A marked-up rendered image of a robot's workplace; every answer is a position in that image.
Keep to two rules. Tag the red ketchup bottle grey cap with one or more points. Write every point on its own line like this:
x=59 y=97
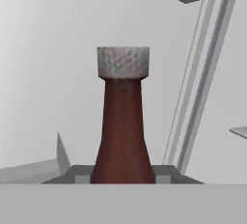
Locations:
x=123 y=131

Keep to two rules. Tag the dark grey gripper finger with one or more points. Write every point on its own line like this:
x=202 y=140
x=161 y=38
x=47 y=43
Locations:
x=77 y=174

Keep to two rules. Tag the grey fridge door frame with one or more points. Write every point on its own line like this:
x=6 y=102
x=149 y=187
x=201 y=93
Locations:
x=199 y=83

